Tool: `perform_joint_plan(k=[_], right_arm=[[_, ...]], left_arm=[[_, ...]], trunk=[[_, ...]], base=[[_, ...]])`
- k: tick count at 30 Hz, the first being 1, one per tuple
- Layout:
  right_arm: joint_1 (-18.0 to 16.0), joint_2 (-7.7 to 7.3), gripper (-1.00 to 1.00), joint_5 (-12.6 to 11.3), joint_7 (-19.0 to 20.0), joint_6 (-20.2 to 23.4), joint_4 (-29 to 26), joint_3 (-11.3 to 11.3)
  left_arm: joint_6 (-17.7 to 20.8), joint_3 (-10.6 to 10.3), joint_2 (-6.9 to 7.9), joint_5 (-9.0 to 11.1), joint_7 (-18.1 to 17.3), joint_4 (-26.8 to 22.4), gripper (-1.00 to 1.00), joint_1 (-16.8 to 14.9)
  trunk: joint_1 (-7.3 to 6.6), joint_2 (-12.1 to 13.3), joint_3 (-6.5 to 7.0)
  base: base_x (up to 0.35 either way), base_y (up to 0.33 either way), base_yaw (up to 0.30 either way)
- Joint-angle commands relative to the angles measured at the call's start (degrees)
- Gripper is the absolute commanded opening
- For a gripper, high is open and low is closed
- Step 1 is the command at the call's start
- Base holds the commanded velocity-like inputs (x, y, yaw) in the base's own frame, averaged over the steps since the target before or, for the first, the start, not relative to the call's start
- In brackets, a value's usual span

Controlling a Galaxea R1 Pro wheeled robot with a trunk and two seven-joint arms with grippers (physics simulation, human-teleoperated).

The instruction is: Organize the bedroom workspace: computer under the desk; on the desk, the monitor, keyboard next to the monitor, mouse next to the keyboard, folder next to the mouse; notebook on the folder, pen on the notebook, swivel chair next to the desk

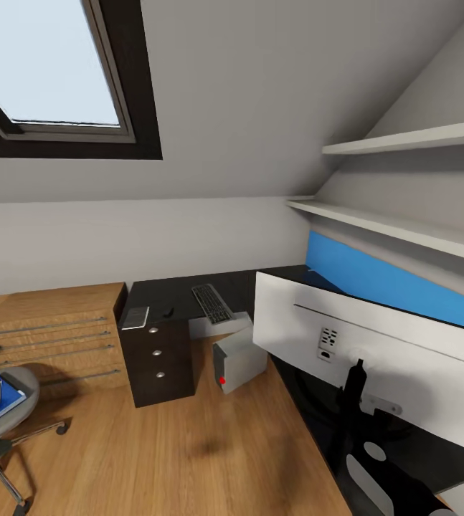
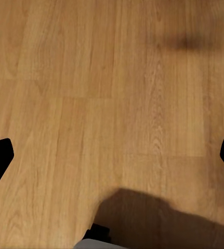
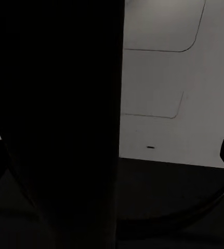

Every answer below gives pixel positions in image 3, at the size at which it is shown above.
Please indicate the monitor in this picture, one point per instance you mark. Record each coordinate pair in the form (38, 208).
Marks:
(84, 82)

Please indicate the desk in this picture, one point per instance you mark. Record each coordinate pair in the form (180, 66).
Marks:
(146, 189)

